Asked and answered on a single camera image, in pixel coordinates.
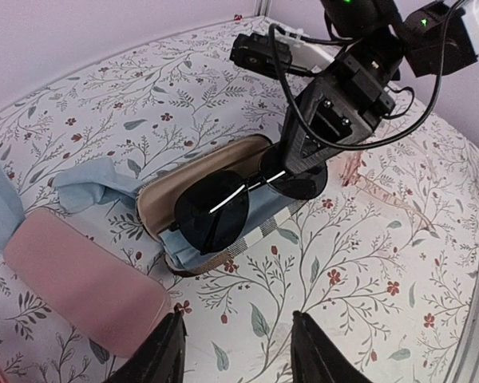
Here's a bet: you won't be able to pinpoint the right black cable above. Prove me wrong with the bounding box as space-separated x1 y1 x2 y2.
267 0 468 151

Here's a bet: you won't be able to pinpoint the right aluminium frame post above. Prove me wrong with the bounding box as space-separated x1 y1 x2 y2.
255 0 271 16

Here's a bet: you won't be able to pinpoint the pink translucent sunglasses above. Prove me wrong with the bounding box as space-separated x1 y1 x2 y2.
339 152 436 232

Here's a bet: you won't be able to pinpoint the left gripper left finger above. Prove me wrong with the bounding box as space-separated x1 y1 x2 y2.
107 310 187 383

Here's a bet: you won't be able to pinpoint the pink glasses case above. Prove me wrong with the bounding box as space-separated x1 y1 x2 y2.
3 209 171 358

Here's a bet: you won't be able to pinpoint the small blue cloth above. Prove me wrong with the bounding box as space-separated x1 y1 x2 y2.
53 157 142 214

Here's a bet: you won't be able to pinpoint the light blue cleaning cloth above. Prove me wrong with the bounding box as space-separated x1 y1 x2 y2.
160 185 294 270

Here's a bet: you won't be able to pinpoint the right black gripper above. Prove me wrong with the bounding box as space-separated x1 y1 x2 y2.
279 51 395 174

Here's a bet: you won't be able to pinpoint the brown plaid glasses case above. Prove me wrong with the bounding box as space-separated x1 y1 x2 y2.
136 134 305 277

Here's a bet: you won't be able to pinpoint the black frame glasses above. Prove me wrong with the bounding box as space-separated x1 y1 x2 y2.
168 144 327 255

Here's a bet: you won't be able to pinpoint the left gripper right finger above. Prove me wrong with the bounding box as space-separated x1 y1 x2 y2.
291 311 370 383

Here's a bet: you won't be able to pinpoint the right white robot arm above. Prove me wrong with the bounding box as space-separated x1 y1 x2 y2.
268 1 479 174

